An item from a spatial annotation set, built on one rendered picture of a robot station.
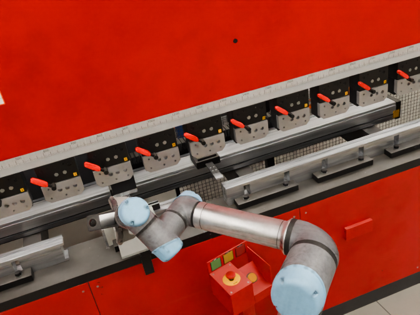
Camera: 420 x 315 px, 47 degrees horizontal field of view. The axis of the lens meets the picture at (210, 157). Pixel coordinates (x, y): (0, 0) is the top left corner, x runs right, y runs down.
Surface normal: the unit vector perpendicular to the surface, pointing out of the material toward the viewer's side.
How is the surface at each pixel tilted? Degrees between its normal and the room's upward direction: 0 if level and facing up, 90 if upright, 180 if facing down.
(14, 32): 90
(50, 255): 90
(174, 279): 90
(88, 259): 0
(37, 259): 90
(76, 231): 0
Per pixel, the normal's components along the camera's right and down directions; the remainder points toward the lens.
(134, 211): 0.29, -0.19
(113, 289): 0.33, 0.44
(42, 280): -0.15, -0.85
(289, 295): -0.44, 0.40
